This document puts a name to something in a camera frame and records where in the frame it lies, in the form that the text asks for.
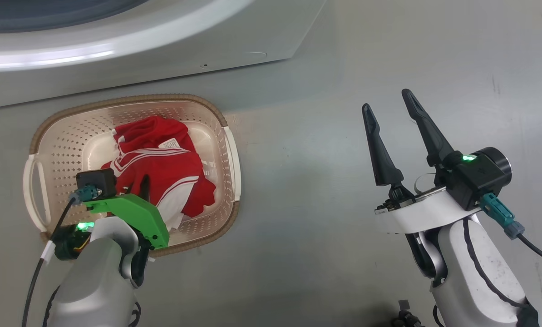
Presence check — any red and white garment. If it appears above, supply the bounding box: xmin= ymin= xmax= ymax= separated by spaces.
xmin=101 ymin=115 xmax=217 ymax=232

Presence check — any camera cable teal plug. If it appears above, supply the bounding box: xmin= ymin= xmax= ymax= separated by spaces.
xmin=479 ymin=193 xmax=542 ymax=269
xmin=22 ymin=185 xmax=102 ymax=327

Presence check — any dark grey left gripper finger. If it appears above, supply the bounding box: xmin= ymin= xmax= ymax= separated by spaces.
xmin=138 ymin=174 xmax=152 ymax=203

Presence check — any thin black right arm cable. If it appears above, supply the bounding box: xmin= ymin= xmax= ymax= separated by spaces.
xmin=462 ymin=217 xmax=528 ymax=310

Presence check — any left camera cable teal plug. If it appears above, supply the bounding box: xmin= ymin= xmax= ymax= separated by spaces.
xmin=22 ymin=185 xmax=102 ymax=327

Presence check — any right camera cable teal plug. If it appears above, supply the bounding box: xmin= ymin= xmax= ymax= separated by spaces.
xmin=479 ymin=193 xmax=542 ymax=269

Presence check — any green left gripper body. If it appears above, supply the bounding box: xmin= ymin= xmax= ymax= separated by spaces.
xmin=84 ymin=193 xmax=170 ymax=250

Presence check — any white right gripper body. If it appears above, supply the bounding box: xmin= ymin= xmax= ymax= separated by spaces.
xmin=374 ymin=184 xmax=481 ymax=235

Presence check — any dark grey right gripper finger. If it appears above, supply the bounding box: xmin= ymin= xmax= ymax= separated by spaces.
xmin=401 ymin=88 xmax=456 ymax=168
xmin=362 ymin=103 xmax=404 ymax=187

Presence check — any cream perforated laundry basket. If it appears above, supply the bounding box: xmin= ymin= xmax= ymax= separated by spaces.
xmin=23 ymin=94 xmax=242 ymax=258

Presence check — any white front-load washing machine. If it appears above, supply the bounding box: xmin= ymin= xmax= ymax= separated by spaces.
xmin=0 ymin=0 xmax=329 ymax=111

